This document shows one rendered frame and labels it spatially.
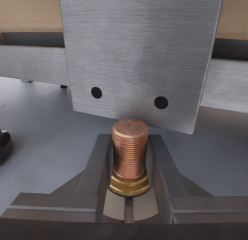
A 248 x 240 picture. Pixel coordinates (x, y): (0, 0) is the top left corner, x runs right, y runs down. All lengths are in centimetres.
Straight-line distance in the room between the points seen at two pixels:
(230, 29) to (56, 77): 22
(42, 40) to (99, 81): 19
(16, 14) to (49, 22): 7
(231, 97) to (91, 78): 14
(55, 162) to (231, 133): 35
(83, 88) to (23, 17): 21
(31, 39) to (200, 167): 35
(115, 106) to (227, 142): 28
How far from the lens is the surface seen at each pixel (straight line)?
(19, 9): 35
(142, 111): 15
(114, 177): 16
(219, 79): 19
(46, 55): 26
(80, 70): 17
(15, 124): 45
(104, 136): 15
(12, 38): 38
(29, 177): 30
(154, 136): 15
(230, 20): 23
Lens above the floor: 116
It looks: 28 degrees up
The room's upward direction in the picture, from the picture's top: 179 degrees counter-clockwise
